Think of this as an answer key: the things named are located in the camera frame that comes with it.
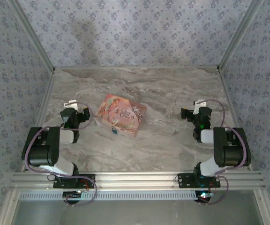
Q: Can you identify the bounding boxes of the pink illustrated diary book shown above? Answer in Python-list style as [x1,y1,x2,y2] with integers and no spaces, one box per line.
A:
[94,93,147,138]

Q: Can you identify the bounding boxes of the black controller board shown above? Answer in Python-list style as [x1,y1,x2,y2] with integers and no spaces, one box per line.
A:
[195,190,216,204]
[62,190,83,204]

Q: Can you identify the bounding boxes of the grey metal sheet panel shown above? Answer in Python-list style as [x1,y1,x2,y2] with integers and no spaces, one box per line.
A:
[14,198,265,225]

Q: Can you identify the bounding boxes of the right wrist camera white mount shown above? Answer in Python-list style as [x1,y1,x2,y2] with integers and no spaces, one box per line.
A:
[193,99,207,115]

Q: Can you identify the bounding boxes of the aluminium table side rail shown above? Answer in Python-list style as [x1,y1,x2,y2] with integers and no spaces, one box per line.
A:
[19,70,56,173]

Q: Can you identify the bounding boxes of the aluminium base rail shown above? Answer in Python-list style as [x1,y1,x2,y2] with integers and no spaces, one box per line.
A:
[9,172,266,191]

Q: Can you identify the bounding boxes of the aluminium corner post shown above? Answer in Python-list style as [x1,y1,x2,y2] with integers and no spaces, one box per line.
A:
[216,0,265,71]
[8,0,56,72]

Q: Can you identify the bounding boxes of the white slotted cable duct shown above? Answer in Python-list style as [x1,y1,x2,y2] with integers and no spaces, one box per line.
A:
[18,190,220,202]

